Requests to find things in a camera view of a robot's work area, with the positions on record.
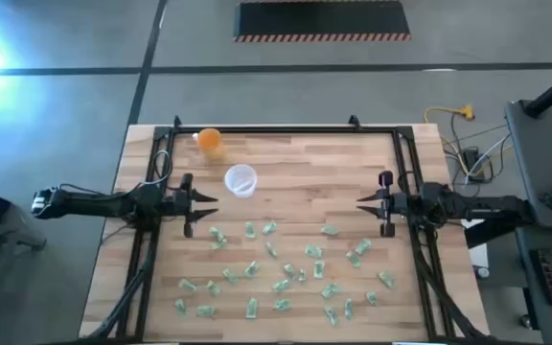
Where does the black desk foot beam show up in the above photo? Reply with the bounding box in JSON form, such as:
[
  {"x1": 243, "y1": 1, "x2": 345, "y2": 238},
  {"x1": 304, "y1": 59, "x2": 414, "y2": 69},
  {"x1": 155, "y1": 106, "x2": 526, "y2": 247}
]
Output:
[{"x1": 464, "y1": 220, "x2": 524, "y2": 249}]

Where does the dark grey desk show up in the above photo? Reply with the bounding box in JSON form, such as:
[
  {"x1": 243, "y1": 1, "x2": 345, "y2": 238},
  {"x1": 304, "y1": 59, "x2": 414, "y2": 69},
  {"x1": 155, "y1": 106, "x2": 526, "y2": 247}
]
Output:
[{"x1": 504, "y1": 99, "x2": 552, "y2": 345}]

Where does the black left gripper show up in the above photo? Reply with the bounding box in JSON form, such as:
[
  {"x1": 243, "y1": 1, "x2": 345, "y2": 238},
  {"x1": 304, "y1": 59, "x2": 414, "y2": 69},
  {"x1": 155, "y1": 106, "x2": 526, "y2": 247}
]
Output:
[{"x1": 172, "y1": 172, "x2": 220, "y2": 240}]

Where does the clear plastic cup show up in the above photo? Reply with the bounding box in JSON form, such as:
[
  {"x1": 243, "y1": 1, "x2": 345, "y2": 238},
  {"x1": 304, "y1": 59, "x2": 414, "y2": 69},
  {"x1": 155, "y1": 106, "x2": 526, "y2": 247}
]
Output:
[{"x1": 223, "y1": 163, "x2": 259, "y2": 199}]

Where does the black aluminium table frame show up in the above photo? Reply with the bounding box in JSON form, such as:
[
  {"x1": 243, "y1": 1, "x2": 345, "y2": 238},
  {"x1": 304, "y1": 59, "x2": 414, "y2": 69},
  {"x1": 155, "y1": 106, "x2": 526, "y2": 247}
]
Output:
[{"x1": 86, "y1": 114, "x2": 486, "y2": 344}]

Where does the white box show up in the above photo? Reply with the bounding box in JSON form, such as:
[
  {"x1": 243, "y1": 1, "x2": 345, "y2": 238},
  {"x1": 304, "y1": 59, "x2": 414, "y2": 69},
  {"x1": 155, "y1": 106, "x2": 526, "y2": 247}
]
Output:
[{"x1": 460, "y1": 218, "x2": 491, "y2": 269}]

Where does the black power strip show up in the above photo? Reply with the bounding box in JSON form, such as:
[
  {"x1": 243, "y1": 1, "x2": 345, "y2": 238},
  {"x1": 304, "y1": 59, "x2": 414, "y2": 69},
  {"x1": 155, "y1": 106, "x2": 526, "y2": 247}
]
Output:
[{"x1": 462, "y1": 146, "x2": 487, "y2": 183}]

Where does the black hazard-striped floor mat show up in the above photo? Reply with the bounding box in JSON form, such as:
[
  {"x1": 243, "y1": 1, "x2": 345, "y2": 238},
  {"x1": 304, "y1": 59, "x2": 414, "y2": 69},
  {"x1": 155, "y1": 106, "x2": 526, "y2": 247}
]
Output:
[{"x1": 232, "y1": 0, "x2": 412, "y2": 43}]

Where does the orange plastic cup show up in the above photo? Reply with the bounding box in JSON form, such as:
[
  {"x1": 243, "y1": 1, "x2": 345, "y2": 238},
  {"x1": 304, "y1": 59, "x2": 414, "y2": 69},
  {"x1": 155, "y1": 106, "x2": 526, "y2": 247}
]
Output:
[{"x1": 192, "y1": 126, "x2": 227, "y2": 162}]

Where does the white floor cable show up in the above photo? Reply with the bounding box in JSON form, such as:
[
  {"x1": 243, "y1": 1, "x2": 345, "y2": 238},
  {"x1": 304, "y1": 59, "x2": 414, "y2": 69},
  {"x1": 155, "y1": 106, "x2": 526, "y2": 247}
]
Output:
[{"x1": 465, "y1": 132, "x2": 515, "y2": 186}]

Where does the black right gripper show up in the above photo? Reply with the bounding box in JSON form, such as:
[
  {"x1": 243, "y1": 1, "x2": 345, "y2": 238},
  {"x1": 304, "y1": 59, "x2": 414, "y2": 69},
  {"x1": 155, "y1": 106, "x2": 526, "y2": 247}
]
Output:
[{"x1": 356, "y1": 171, "x2": 404, "y2": 239}]

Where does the yellow extension cable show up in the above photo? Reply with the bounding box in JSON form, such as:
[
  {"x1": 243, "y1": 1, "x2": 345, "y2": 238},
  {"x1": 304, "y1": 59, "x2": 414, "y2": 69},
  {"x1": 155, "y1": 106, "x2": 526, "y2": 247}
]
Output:
[{"x1": 423, "y1": 103, "x2": 515, "y2": 179}]

